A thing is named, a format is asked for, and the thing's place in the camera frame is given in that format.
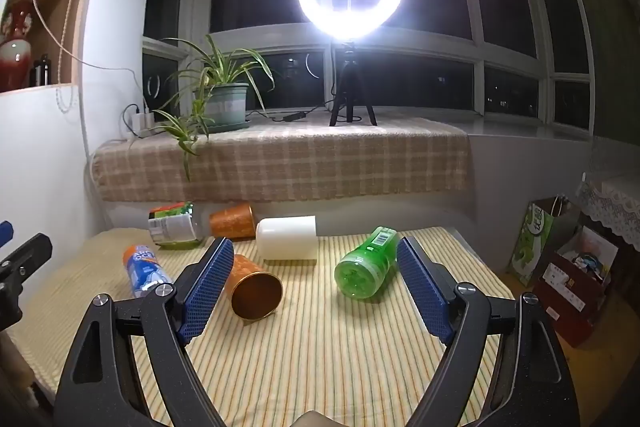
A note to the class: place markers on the red cardboard box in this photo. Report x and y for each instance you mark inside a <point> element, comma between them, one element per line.
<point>570,297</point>

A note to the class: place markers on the striped yellow tablecloth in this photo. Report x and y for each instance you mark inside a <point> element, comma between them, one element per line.
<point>320,357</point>

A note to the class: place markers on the white power strip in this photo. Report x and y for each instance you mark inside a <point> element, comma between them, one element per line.
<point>142,122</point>

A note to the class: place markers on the dark bottle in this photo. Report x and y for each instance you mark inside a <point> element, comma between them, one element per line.
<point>42,71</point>

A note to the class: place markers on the white lace cloth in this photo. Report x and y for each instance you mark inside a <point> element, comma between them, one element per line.
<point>615,207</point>

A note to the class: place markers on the black tripod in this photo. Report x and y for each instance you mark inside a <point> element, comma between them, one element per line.
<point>348,77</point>

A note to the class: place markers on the blue and orange drink bottle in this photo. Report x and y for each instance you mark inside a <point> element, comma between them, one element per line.
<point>142,269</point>

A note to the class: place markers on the white plastic cup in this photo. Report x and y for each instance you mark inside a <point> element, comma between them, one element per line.
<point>286,237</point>

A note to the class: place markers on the clear jar with green label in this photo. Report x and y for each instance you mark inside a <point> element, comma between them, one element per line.
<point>172,226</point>

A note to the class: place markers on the green plant pot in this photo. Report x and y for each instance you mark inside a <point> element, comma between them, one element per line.
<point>227,104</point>

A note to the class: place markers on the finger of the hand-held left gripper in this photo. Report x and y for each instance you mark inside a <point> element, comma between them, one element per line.
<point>27,254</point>
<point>4,233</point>

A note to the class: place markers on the green paper bag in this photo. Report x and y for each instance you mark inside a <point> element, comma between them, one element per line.
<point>532,247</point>

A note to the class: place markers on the checked beige cloth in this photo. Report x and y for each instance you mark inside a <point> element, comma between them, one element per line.
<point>300,162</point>

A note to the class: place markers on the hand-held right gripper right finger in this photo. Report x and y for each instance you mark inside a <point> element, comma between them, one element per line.
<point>425,292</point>

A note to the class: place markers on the spider plant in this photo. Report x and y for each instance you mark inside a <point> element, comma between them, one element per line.
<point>215,57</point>

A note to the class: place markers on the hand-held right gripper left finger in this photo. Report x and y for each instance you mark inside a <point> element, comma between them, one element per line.
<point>207,289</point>

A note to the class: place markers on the green plastic bottle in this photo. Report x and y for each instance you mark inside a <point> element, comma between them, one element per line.
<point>364,264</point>

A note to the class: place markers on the red ceramic vase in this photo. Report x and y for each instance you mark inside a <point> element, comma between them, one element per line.
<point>15,57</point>

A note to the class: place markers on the orange metal cup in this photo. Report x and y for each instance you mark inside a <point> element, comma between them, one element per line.
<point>255,294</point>
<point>232,221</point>

